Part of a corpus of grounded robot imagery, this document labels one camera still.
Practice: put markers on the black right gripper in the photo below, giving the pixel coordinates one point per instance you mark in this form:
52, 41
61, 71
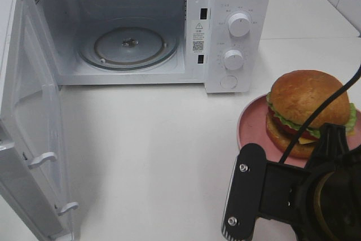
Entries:
330, 197

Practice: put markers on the pink round plate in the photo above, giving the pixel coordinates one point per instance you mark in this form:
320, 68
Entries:
251, 128

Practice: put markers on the burger with lettuce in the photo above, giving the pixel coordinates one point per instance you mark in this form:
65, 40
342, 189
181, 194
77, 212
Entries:
293, 98

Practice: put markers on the round white door button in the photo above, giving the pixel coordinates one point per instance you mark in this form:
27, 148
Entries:
228, 82

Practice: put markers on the lower white microwave knob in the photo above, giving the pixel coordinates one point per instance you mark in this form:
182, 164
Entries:
233, 59

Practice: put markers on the white microwave knob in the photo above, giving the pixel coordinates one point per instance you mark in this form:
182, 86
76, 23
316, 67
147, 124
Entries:
239, 24
233, 59

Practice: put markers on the upper white microwave knob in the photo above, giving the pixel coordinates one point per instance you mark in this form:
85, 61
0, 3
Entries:
239, 24

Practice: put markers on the white microwave oven body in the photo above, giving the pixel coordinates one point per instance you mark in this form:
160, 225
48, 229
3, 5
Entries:
68, 20

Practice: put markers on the white warning label sticker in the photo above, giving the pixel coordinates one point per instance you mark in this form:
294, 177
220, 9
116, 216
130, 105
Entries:
199, 36

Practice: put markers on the glass microwave turntable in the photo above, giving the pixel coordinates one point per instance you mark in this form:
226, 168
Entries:
130, 43

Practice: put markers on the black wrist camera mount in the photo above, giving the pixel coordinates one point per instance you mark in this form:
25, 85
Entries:
260, 188

